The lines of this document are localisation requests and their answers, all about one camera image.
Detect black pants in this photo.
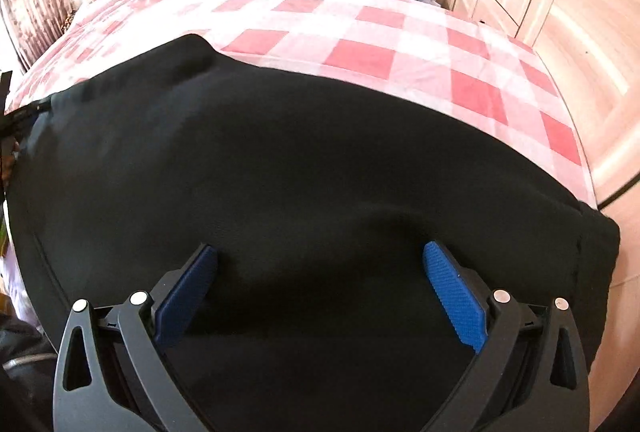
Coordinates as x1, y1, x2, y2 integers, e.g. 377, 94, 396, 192
9, 34, 621, 432

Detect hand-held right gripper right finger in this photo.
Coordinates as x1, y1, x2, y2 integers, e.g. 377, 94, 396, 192
419, 239, 592, 432

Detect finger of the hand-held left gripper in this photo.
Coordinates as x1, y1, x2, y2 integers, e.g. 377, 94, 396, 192
4, 95, 55, 123

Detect pink patterned curtain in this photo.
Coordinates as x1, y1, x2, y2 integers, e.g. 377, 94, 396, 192
0, 0, 76, 72

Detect person's white garment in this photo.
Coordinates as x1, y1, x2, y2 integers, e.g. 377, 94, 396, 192
0, 242, 42, 328

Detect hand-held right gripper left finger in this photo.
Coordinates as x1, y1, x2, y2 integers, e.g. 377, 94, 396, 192
52, 243, 221, 432

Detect bed with pink checkered sheet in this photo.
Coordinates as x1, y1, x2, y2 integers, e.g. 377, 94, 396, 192
5, 0, 598, 213

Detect dark cloth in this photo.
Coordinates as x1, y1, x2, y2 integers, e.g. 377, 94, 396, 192
0, 312, 57, 432

